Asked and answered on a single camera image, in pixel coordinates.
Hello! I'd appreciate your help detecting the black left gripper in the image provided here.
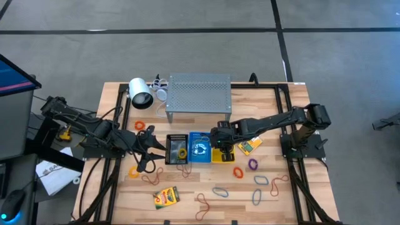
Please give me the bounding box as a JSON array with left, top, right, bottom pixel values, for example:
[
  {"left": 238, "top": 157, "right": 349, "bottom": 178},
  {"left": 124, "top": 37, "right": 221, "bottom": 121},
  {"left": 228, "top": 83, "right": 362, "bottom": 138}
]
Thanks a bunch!
[{"left": 122, "top": 124, "right": 166, "bottom": 173}]

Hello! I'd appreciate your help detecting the grey perforated metal shelf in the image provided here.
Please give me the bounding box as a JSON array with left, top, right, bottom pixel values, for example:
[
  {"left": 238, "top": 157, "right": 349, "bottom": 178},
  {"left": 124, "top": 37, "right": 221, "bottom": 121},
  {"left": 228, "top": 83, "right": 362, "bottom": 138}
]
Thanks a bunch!
[{"left": 164, "top": 72, "right": 233, "bottom": 125}]

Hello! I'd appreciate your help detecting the black desk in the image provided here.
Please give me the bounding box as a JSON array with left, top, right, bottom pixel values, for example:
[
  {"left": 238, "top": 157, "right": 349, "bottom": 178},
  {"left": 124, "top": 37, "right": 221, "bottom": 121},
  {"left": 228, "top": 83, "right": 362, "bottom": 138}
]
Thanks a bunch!
[{"left": 0, "top": 152, "right": 40, "bottom": 225}]

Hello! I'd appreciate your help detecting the white coiled cable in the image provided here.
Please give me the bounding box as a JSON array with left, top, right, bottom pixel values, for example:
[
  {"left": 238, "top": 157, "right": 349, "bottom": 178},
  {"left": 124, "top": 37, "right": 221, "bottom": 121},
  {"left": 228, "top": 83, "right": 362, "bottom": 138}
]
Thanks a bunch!
[{"left": 149, "top": 77, "right": 169, "bottom": 90}]

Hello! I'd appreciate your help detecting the black plastic basket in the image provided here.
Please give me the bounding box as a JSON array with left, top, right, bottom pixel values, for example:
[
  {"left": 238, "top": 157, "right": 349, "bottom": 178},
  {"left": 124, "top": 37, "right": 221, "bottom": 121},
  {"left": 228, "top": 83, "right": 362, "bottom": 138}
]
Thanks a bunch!
[{"left": 164, "top": 134, "right": 189, "bottom": 166}]

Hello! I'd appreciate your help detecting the computer monitor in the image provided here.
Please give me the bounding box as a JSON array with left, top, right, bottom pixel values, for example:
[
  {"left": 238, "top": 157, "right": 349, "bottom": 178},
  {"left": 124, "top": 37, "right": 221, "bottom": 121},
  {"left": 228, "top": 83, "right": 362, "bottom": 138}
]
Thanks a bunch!
[{"left": 0, "top": 53, "right": 43, "bottom": 160}]

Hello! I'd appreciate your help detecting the yellow pack with white label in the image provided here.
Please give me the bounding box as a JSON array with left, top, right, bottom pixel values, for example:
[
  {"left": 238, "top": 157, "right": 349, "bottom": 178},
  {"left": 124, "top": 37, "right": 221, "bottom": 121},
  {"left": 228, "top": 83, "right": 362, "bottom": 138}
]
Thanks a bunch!
[{"left": 249, "top": 136, "right": 264, "bottom": 148}]

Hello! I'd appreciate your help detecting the yellow black clamp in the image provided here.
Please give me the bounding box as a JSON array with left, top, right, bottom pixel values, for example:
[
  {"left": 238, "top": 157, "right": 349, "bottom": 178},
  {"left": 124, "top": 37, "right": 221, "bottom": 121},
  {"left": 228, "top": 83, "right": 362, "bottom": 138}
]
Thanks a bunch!
[{"left": 57, "top": 126, "right": 73, "bottom": 142}]

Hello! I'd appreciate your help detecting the yellow crayon box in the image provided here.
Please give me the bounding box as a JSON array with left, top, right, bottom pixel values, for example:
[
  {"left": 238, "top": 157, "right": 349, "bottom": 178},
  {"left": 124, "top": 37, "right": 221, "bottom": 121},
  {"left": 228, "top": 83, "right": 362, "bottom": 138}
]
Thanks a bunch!
[{"left": 152, "top": 186, "right": 181, "bottom": 210}]

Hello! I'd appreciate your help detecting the black computer mouse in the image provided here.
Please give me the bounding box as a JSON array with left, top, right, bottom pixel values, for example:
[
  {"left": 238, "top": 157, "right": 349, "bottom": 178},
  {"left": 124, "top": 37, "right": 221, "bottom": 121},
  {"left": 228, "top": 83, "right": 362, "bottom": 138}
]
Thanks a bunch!
[{"left": 0, "top": 189, "right": 26, "bottom": 223}]

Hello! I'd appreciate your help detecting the yellow pack with green window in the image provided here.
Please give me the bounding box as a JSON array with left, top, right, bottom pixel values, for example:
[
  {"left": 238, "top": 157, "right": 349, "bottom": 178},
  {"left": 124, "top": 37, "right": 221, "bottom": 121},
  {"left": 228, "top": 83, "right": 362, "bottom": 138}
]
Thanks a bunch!
[{"left": 237, "top": 139, "right": 256, "bottom": 156}]

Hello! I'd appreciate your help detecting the black chair base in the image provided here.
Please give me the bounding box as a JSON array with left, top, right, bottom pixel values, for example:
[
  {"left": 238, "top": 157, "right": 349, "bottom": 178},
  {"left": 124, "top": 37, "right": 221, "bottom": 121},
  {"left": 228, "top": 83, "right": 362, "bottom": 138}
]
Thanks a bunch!
[{"left": 371, "top": 112, "right": 400, "bottom": 131}]

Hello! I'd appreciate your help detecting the blue plastic basket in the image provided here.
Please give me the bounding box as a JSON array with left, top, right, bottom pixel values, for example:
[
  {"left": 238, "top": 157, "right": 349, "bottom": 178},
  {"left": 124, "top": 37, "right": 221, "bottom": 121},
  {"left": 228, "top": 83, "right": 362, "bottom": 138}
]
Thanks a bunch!
[{"left": 187, "top": 131, "right": 213, "bottom": 164}]

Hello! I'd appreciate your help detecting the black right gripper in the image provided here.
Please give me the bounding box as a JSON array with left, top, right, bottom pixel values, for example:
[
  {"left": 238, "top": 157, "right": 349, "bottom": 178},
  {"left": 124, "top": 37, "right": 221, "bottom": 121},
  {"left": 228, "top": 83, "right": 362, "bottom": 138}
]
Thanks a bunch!
[{"left": 209, "top": 121, "right": 239, "bottom": 162}]

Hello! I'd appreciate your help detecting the yellow plastic basket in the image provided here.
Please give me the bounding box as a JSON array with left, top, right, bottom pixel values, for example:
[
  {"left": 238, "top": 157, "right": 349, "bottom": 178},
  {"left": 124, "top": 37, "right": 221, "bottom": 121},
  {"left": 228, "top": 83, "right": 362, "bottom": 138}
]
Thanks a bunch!
[{"left": 211, "top": 131, "right": 236, "bottom": 164}]

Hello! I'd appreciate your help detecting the black diagonal stand bar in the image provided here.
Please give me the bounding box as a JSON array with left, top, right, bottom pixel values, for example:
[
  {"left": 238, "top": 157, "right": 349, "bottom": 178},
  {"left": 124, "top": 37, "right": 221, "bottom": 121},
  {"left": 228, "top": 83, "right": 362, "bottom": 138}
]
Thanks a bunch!
[{"left": 24, "top": 139, "right": 86, "bottom": 173}]

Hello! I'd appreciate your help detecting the white paper sheet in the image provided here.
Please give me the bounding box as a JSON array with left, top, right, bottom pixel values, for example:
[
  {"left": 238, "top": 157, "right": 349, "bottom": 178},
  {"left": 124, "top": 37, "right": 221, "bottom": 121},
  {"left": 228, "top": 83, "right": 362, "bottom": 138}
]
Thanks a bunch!
[{"left": 35, "top": 146, "right": 83, "bottom": 196}]

